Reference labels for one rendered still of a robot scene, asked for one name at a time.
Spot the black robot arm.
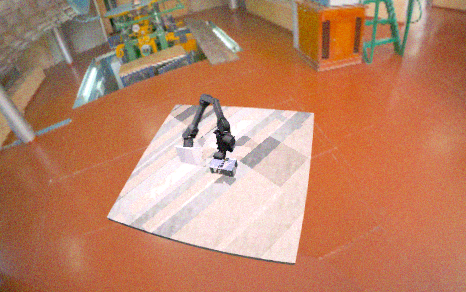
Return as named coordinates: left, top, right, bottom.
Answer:
left=182, top=93, right=236, bottom=153

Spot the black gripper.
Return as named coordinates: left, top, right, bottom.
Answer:
left=213, top=142, right=227, bottom=160

